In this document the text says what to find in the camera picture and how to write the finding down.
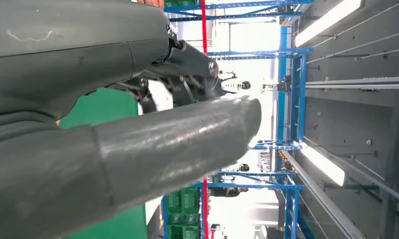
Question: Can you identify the red pole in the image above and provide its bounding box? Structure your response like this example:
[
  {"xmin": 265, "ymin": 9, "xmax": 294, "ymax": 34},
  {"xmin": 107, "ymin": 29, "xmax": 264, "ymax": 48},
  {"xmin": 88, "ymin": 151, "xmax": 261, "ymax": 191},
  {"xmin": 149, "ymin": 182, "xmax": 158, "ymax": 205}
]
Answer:
[{"xmin": 200, "ymin": 0, "xmax": 210, "ymax": 239}]

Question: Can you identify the grey ceiling rail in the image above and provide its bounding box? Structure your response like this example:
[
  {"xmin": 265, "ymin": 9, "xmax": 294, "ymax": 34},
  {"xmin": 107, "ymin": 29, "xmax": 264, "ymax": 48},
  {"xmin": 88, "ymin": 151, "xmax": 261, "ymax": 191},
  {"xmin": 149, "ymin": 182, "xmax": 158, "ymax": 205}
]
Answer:
[
  {"xmin": 280, "ymin": 150, "xmax": 367, "ymax": 239},
  {"xmin": 304, "ymin": 76, "xmax": 399, "ymax": 90}
]

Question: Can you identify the green plastic crate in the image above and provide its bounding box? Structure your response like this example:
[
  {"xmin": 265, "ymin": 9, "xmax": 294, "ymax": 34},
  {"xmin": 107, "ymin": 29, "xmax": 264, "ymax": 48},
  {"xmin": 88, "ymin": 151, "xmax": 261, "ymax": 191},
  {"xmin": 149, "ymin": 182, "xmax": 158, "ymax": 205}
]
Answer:
[
  {"xmin": 164, "ymin": 0, "xmax": 198, "ymax": 8},
  {"xmin": 166, "ymin": 186, "xmax": 202, "ymax": 215},
  {"xmin": 167, "ymin": 213, "xmax": 202, "ymax": 239}
]

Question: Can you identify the blue steel rack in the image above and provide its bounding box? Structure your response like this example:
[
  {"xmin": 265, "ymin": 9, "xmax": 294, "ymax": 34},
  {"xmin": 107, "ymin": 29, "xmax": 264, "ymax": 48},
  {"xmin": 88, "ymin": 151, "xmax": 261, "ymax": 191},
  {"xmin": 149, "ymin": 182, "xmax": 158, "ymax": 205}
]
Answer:
[
  {"xmin": 207, "ymin": 24, "xmax": 314, "ymax": 152},
  {"xmin": 160, "ymin": 170, "xmax": 316, "ymax": 239},
  {"xmin": 163, "ymin": 0, "xmax": 315, "ymax": 24}
]

